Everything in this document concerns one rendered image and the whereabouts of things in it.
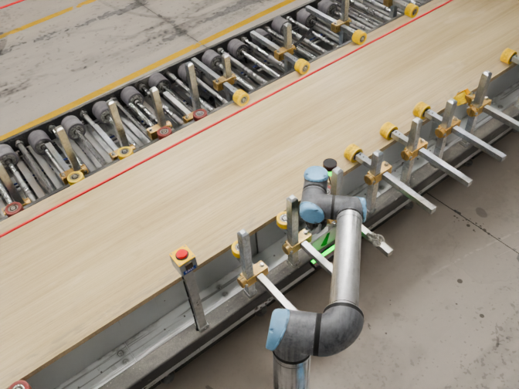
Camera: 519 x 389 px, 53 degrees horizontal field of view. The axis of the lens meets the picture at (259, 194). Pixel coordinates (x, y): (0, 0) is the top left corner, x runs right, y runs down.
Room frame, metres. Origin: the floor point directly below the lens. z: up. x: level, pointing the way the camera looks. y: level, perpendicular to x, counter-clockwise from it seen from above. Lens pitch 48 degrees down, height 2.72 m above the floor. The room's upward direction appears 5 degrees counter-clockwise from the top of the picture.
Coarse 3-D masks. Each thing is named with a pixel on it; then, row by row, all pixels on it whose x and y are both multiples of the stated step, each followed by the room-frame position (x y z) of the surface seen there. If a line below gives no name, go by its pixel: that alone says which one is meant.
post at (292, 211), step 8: (288, 200) 1.39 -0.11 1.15; (296, 200) 1.39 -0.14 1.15; (288, 208) 1.39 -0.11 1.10; (296, 208) 1.39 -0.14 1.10; (288, 216) 1.39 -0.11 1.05; (296, 216) 1.39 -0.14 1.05; (288, 224) 1.39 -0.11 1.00; (296, 224) 1.39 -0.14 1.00; (288, 232) 1.39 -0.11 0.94; (296, 232) 1.39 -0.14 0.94; (288, 240) 1.40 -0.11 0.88; (296, 240) 1.39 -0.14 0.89; (288, 256) 1.40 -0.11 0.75; (296, 256) 1.39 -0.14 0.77
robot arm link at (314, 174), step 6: (312, 168) 1.38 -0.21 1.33; (318, 168) 1.38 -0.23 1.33; (324, 168) 1.38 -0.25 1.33; (306, 174) 1.35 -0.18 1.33; (312, 174) 1.34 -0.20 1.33; (318, 174) 1.34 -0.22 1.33; (324, 174) 1.34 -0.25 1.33; (306, 180) 1.34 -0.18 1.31; (312, 180) 1.32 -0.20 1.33; (318, 180) 1.32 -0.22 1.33; (324, 180) 1.32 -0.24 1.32; (324, 186) 1.31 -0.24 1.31
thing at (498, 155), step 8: (432, 112) 2.08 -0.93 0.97; (432, 120) 2.05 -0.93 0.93; (440, 120) 2.01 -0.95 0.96; (456, 128) 1.94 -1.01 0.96; (464, 136) 1.89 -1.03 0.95; (472, 136) 1.88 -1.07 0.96; (472, 144) 1.85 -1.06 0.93; (480, 144) 1.81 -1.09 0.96; (488, 144) 1.81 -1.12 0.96; (488, 152) 1.77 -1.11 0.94; (496, 152) 1.75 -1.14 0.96
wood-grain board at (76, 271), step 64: (448, 0) 3.32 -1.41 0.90; (512, 0) 3.25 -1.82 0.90; (320, 64) 2.69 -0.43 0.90; (384, 64) 2.63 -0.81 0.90; (448, 64) 2.58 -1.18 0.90; (512, 64) 2.52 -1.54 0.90; (192, 128) 2.19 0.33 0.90; (256, 128) 2.14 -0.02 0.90; (320, 128) 2.10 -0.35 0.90; (64, 192) 1.79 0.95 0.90; (128, 192) 1.75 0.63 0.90; (192, 192) 1.71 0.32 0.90; (256, 192) 1.68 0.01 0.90; (0, 256) 1.43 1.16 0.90; (64, 256) 1.40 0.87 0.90; (128, 256) 1.37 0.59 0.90; (0, 320) 1.10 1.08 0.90; (64, 320) 1.08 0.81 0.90; (0, 384) 0.83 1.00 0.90
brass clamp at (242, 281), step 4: (260, 260) 1.33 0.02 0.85; (256, 264) 1.31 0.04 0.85; (264, 264) 1.30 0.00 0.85; (256, 268) 1.29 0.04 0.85; (260, 268) 1.29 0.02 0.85; (264, 268) 1.28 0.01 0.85; (256, 272) 1.26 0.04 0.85; (260, 272) 1.26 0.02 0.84; (264, 272) 1.28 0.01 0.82; (268, 272) 1.29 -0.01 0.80; (240, 276) 1.25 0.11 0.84; (244, 276) 1.25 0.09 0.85; (252, 276) 1.25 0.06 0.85; (240, 280) 1.23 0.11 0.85; (244, 280) 1.23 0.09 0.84; (248, 280) 1.23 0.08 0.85; (252, 280) 1.24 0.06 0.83; (256, 280) 1.25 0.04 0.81; (240, 284) 1.23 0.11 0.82; (244, 284) 1.22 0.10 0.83; (248, 284) 1.23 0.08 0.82; (252, 284) 1.24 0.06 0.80
